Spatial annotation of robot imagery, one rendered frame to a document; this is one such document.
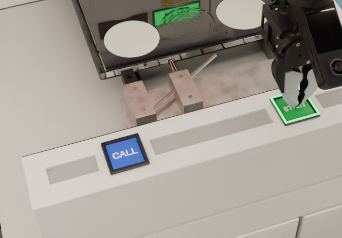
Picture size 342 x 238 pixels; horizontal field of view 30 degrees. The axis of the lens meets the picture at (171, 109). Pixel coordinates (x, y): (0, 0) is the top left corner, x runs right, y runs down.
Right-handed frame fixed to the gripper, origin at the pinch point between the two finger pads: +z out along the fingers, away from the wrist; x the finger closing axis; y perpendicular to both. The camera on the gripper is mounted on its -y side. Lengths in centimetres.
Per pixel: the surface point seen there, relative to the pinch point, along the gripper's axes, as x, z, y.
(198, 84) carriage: 8.8, 9.7, 17.8
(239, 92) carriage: 3.0, 9.7, 13.7
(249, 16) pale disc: -5.5, 7.7, 29.6
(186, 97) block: 12.6, 6.9, 13.1
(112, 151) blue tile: 27.5, 1.4, 1.7
